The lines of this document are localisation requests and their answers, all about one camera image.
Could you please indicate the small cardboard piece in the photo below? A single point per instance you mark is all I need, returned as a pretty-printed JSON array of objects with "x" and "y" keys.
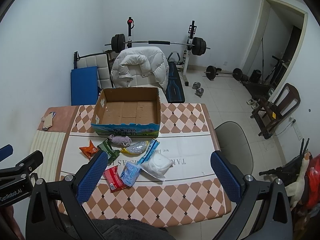
[{"x": 48, "y": 121}]

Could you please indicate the cardboard box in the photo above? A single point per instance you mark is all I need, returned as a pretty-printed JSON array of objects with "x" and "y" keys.
[{"x": 132, "y": 112}]

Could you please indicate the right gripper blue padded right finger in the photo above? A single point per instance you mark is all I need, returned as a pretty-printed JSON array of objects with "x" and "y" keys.
[{"x": 229, "y": 176}]

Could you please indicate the barbell on rack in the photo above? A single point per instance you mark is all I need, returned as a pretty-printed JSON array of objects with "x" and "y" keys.
[{"x": 198, "y": 46}]

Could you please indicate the red bag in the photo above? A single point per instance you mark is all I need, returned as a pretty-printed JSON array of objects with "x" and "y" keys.
[{"x": 313, "y": 183}]

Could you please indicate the silver yellow scrub sponge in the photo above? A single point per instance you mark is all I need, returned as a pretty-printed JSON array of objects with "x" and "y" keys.
[{"x": 136, "y": 149}]

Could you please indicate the chrome dumbbell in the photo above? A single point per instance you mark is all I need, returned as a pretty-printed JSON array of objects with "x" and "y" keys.
[
  {"x": 199, "y": 92},
  {"x": 196, "y": 85}
]

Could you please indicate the barbell on floor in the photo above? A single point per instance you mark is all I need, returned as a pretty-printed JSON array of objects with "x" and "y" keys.
[{"x": 212, "y": 72}]

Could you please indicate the white goose plush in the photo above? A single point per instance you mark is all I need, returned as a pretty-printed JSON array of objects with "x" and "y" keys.
[{"x": 295, "y": 190}]

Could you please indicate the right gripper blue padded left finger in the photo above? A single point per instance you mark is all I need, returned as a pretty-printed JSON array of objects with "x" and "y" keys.
[{"x": 88, "y": 176}]

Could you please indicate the red snack packet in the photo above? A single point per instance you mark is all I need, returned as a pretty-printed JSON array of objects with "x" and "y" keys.
[{"x": 113, "y": 179}]

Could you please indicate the white puffer jacket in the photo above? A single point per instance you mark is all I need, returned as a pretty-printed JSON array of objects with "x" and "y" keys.
[{"x": 140, "y": 66}]

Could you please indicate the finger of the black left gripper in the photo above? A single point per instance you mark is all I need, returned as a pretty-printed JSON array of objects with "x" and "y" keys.
[{"x": 30, "y": 163}]

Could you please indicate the dark wooden chair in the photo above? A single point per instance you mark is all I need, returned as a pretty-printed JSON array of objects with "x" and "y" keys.
[{"x": 269, "y": 114}]

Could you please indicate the white soft bag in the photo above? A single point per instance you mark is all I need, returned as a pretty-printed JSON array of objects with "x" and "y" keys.
[{"x": 157, "y": 166}]

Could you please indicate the lilac soft cloth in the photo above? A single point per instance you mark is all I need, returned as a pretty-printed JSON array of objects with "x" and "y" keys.
[{"x": 123, "y": 141}]

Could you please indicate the light blue tissue pack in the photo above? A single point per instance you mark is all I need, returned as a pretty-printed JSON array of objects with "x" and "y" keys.
[{"x": 130, "y": 173}]

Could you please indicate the orange snack packet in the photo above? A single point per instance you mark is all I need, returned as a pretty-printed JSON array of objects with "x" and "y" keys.
[{"x": 89, "y": 151}]

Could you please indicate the blue folded mat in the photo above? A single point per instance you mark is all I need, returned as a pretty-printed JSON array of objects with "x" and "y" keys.
[{"x": 84, "y": 86}]

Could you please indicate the long blue wrapper packet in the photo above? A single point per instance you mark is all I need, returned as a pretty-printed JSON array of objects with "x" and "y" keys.
[{"x": 149, "y": 152}]

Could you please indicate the grey round chair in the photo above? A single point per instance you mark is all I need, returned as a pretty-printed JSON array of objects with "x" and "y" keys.
[{"x": 235, "y": 146}]

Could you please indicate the green snack packet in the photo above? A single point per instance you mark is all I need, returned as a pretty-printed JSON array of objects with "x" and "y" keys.
[{"x": 111, "y": 153}]

